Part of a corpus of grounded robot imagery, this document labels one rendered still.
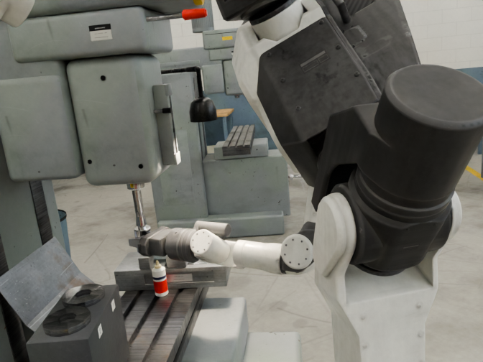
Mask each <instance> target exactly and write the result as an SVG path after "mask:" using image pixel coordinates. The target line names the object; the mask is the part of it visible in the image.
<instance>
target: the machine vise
mask: <svg viewBox="0 0 483 362"><path fill-rule="evenodd" d="M156 261H159V264H161V266H163V267H165V273H166V277H167V287H168V289H182V288H197V287H226V286H227V284H228V280H229V275H230V271H231V267H228V266H221V265H217V264H213V263H208V262H205V261H202V260H200V259H199V260H198V261H197V262H195V263H191V262H188V265H187V266H186V267H184V268H169V269H168V267H167V262H166V259H154V256H151V257H148V256H143V255H141V254H140V253H138V252H129V253H128V254H127V255H126V256H125V257H124V259H123V260H122V262H121V263H120V265H118V266H117V268H116V269H115V271H114V276H115V281H116V284H117V285H118V288H119V291H135V290H151V289H155V288H154V283H153V278H152V269H153V268H154V267H155V265H156Z"/></svg>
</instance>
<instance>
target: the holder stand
mask: <svg viewBox="0 0 483 362"><path fill-rule="evenodd" d="M26 347H27V353H28V356H29V362H127V359H128V357H129V345H128V340H127V333H126V328H125V324H124V316H123V312H122V307H121V300H120V295H119V288H118V284H111V285H100V284H83V285H81V286H78V287H74V288H70V289H67V290H66V291H65V293H64V294H63V295H62V297H61V298H60V299H59V300H58V302H57V303H56V305H55V306H54V307H53V308H52V310H51V311H50V313H49V314H48V315H47V317H46V318H45V319H44V320H43V322H42V323H41V325H40V326H39V327H38V329H37V330H36V331H35V332H34V334H33V335H32V337H31V338H30V339H29V340H28V342H27V343H26Z"/></svg>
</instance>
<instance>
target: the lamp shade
mask: <svg viewBox="0 0 483 362"><path fill-rule="evenodd" d="M189 114H190V122H193V123H197V122H207V121H215V120H217V113H216V107H215V105H214V103H213V101H212V100H211V99H210V98H208V97H205V96H204V97H197V98H195V99H194V100H193V101H192V102H191V103H190V110H189Z"/></svg>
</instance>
